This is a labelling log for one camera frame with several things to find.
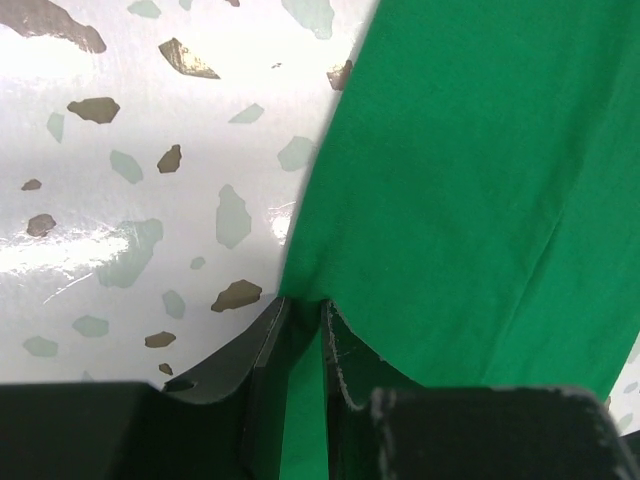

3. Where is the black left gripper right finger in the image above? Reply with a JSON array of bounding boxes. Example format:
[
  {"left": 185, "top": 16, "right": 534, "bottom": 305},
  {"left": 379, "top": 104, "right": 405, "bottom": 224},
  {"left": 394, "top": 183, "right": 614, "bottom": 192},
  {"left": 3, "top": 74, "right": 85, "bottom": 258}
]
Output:
[{"left": 321, "top": 301, "right": 639, "bottom": 480}]

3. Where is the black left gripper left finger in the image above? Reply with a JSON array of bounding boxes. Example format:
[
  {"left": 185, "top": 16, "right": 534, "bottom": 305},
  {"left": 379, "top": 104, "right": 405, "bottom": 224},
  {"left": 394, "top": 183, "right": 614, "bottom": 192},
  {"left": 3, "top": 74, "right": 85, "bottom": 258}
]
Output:
[{"left": 1, "top": 298, "right": 291, "bottom": 479}]

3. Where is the green t shirt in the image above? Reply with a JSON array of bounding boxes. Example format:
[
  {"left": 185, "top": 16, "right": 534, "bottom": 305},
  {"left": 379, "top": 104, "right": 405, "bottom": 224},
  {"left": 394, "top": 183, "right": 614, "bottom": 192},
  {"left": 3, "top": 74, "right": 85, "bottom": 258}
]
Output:
[{"left": 275, "top": 0, "right": 640, "bottom": 480}]

